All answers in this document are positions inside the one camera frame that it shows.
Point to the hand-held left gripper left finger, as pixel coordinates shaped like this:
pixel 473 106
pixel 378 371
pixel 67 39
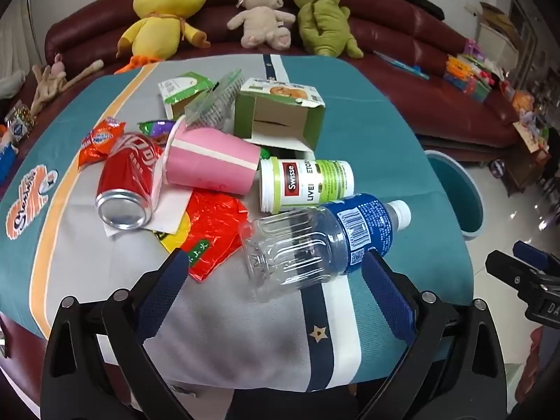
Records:
pixel 166 284

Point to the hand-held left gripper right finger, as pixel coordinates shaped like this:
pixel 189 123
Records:
pixel 387 297

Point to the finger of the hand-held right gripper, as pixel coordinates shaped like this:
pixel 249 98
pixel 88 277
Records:
pixel 533 253
pixel 507 267

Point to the red yellow snack bag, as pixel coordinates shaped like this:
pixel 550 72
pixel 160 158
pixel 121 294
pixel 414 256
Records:
pixel 210 223

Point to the white paper napkin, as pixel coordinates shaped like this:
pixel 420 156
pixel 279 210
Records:
pixel 170 205

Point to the teal trash bin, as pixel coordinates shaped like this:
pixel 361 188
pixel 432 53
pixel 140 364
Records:
pixel 455 192

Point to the clear plastic bottle blue label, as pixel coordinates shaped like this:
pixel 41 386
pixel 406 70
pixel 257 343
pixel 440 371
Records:
pixel 306 245

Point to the red soda can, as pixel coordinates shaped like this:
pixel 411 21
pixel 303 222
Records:
pixel 127 170

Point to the pink paper cup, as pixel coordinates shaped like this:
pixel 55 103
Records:
pixel 205 162

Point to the white supplement bottle green label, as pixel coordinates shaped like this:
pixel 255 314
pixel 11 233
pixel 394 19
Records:
pixel 306 183

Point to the purple green wrapper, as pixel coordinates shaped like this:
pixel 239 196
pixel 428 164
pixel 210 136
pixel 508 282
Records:
pixel 155 127

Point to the orange snack wrapper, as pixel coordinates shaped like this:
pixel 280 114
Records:
pixel 98 140

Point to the clear plastic packaging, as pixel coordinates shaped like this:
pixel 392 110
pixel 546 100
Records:
pixel 214 105

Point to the small green white carton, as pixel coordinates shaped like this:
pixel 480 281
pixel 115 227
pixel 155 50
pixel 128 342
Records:
pixel 179 87

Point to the green cardboard box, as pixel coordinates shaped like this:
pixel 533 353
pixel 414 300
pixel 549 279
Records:
pixel 280 113

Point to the teal and grey tablecloth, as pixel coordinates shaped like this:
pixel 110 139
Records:
pixel 372 140

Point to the colourful toy pile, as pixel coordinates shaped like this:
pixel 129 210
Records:
pixel 468 74

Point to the blue orange cartoon doll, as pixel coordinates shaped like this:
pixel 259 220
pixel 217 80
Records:
pixel 6 153

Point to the shiny patterned packet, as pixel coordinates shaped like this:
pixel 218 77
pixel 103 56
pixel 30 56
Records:
pixel 19 122

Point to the blue picture book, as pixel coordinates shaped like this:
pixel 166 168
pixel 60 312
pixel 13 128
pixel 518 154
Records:
pixel 402 64

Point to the beige long-limbed rabbit plush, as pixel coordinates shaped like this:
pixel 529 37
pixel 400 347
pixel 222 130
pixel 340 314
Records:
pixel 48 83

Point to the white cloth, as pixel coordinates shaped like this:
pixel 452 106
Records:
pixel 11 85

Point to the maroon leather sofa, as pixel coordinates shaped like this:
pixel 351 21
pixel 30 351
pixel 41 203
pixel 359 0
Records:
pixel 393 39

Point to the yellow duck plush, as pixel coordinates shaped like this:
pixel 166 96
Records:
pixel 162 22

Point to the green dinosaur plush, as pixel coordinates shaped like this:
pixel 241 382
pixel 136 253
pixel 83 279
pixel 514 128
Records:
pixel 323 22

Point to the beige lamb plush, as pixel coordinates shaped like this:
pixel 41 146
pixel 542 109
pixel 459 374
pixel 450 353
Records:
pixel 262 17

